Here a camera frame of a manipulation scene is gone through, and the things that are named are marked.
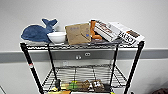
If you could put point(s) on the white bowl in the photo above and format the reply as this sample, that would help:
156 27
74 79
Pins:
56 37

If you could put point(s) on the blue whale plush toy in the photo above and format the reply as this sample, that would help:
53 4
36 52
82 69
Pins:
35 33

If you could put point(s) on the green toy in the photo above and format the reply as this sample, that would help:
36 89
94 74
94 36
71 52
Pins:
73 85

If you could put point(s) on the white box with brown print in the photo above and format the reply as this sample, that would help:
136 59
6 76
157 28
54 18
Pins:
106 30

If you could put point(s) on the long grey wall band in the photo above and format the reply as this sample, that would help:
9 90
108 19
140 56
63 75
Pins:
13 56

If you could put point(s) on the orange yellow plush toy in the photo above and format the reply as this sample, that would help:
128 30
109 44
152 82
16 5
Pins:
65 92

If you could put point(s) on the orange toy figure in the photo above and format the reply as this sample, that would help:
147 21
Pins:
92 26

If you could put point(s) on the grey wall socket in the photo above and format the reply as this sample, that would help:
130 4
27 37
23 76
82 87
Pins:
87 54
78 57

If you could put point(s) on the white box with black lettering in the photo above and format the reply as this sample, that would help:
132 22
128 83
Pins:
128 35

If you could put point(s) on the brown plush toy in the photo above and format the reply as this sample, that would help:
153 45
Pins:
84 85

